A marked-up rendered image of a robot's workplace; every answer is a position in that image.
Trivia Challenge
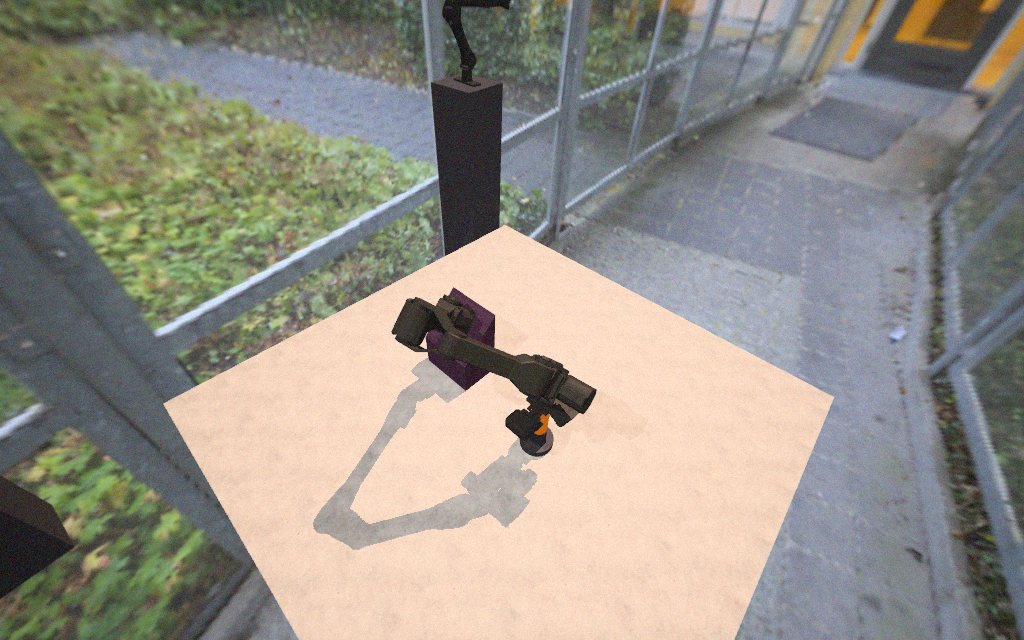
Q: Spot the orange knob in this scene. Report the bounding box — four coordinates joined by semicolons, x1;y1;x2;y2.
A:
534;413;550;435

